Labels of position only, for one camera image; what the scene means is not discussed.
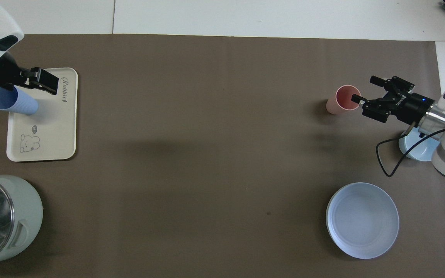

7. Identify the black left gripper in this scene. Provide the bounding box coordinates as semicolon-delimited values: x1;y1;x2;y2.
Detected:
0;51;59;95

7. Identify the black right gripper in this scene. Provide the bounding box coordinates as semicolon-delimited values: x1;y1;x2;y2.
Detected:
351;76;435;125

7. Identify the blue plastic cup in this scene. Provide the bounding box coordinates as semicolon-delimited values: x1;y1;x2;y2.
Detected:
0;86;39;116

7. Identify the pink plastic cup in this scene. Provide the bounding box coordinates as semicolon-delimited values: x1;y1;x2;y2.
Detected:
326;85;362;115

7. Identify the cream rabbit print tray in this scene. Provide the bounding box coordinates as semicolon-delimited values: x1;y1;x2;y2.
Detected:
6;68;78;162

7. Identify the light blue bowl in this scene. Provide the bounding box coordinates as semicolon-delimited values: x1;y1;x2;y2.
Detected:
398;129;442;162

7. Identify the light blue plate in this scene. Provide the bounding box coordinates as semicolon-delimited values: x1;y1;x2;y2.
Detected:
326;182;399;259

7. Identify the pale green electric pot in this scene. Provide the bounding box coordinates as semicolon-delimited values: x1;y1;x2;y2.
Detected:
0;175;44;270

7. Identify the brown table mat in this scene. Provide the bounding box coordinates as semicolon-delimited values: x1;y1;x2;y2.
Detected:
0;34;445;278

